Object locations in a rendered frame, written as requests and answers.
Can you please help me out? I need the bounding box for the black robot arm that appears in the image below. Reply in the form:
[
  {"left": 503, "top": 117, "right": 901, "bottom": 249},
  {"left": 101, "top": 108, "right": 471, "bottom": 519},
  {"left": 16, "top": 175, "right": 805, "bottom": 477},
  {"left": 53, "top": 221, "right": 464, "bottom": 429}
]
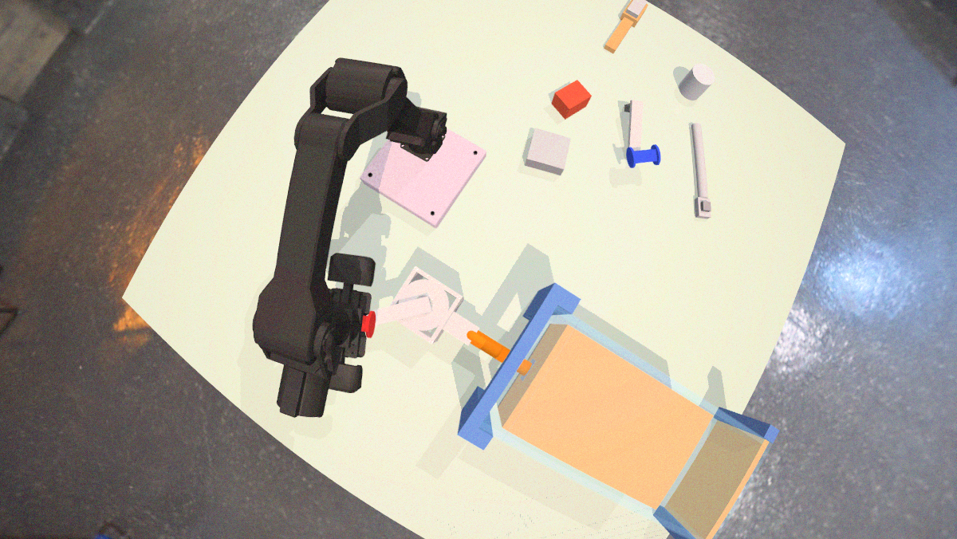
[{"left": 252, "top": 57, "right": 447, "bottom": 418}]

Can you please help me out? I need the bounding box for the grey cylinder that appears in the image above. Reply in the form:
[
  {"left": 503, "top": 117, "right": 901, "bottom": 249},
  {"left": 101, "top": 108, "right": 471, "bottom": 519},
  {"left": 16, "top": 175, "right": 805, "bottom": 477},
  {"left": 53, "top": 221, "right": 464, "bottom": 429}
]
[{"left": 679, "top": 63, "right": 715, "bottom": 100}]

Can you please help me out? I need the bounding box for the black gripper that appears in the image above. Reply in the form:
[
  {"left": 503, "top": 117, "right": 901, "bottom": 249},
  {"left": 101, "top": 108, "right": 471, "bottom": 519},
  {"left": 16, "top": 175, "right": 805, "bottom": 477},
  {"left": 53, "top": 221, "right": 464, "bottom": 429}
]
[{"left": 328, "top": 253, "right": 376, "bottom": 393}]

